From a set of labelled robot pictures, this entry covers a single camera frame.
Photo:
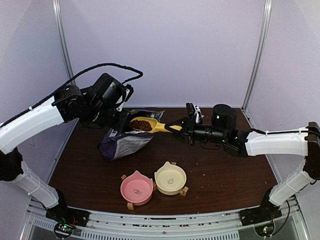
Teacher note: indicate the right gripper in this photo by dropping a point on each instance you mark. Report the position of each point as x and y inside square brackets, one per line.
[187, 135]

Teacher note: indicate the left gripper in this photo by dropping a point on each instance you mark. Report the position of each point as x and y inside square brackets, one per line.
[120, 124]

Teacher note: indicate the brown kibble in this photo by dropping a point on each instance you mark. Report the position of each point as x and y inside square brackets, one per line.
[140, 125]

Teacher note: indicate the purple pet food bag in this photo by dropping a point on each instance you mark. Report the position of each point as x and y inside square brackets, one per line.
[118, 145]

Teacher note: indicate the yellow plastic scoop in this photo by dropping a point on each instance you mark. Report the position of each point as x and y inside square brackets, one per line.
[151, 125]

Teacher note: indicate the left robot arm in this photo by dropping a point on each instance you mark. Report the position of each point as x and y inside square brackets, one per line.
[100, 104]

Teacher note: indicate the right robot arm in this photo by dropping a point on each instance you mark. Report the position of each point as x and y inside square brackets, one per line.
[304, 141]

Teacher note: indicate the cream cat-shaped bowl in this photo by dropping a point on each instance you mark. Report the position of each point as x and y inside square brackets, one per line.
[170, 179]

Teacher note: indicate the wooden bowl stand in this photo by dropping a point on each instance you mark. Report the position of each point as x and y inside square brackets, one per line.
[131, 206]

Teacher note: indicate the pink cat-shaped bowl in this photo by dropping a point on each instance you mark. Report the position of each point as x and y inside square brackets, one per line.
[137, 188]

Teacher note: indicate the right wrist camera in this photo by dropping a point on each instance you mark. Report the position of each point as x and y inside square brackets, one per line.
[194, 113]

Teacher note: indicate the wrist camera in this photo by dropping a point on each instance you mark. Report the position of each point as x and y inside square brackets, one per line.
[125, 94]
[194, 113]

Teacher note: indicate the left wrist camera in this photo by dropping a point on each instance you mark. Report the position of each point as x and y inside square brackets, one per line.
[125, 94]

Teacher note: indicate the right aluminium frame post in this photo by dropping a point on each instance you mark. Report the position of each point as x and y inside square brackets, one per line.
[264, 30]

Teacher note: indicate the aluminium frame post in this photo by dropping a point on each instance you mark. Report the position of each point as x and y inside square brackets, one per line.
[57, 12]
[264, 30]

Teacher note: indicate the front aluminium rail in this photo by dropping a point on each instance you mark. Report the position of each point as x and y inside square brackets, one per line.
[224, 225]

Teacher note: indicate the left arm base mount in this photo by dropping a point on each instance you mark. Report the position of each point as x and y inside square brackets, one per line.
[63, 214]

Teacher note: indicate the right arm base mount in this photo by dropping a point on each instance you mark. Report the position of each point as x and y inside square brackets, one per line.
[266, 211]

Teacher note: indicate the left aluminium frame post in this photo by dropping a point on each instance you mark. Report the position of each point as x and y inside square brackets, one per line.
[57, 12]

